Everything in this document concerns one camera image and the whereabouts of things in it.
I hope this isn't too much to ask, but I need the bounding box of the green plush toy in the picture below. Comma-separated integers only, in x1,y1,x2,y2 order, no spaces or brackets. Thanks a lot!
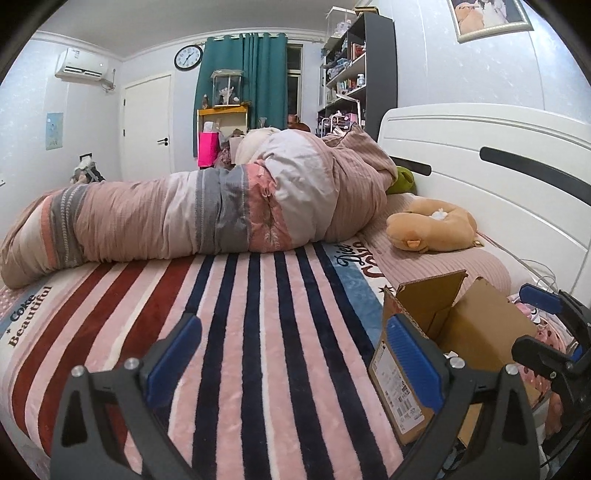
387,166,416,195

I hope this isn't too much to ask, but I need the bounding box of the white door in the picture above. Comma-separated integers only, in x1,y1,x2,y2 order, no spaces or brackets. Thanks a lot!
121,75,171,181

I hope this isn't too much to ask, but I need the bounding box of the yellow shelf cabinet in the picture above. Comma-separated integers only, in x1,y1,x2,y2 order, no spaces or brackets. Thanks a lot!
195,104,249,137

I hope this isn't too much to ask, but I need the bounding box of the white air conditioner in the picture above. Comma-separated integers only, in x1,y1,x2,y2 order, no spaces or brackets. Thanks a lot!
54,47,109,81

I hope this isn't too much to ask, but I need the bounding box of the pink ribbed pillow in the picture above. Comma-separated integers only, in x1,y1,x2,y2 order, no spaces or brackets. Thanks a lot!
356,193,512,296

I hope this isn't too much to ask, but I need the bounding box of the pink gift bag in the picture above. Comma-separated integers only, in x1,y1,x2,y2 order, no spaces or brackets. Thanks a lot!
197,132,219,168

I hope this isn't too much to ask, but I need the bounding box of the striped pink fleece blanket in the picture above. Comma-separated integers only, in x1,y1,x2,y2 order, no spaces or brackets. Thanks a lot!
1,241,403,479

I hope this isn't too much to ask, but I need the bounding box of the orange plush toy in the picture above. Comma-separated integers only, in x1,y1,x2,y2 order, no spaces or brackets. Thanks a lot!
386,197,478,253

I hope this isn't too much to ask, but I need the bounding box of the glass display case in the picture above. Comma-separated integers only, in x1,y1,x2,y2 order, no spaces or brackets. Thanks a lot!
211,69,243,108

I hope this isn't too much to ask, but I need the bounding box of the round wall clock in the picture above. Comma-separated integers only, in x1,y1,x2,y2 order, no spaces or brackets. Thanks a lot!
173,44,204,72

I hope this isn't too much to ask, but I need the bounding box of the teal curtain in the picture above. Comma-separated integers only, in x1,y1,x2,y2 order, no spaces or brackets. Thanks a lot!
193,32,287,129

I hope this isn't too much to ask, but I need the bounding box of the brown cardboard box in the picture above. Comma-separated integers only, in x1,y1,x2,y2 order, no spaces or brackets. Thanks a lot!
369,270,537,445

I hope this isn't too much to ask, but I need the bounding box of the white bed headboard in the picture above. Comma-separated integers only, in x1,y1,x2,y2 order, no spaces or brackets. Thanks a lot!
378,103,590,303

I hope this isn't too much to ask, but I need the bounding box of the rolled pink grey duvet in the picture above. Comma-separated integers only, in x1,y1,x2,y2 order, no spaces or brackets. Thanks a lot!
1,127,398,289

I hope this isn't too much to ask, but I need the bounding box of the framed wall picture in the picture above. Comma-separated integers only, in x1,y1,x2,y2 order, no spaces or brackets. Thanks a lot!
448,0,533,44

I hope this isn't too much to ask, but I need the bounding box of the blue wall poster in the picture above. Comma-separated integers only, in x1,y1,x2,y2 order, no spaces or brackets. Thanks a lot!
45,112,63,150

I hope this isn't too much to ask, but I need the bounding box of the white charging cable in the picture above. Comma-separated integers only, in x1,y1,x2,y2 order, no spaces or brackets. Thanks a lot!
475,232,560,292

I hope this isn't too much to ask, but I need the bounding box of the black bookshelf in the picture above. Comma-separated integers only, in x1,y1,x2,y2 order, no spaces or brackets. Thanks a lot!
315,6,398,139

